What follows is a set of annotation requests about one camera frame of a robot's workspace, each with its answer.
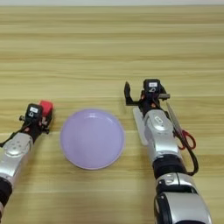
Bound red-handled scissors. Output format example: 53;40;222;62
165;101;197;151

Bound red cube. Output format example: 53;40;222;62
38;100;55;117

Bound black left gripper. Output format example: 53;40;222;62
18;109;54;143

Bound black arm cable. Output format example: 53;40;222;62
0;124;28;148
157;98;200;177

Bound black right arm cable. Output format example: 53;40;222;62
157;98;200;177

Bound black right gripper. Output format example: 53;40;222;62
123;80;171;117

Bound purple round plate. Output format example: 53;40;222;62
59;108;126;171

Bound left gripper's labelled black box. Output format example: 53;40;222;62
25;102;45;121

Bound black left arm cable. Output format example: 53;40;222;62
0;124;28;148

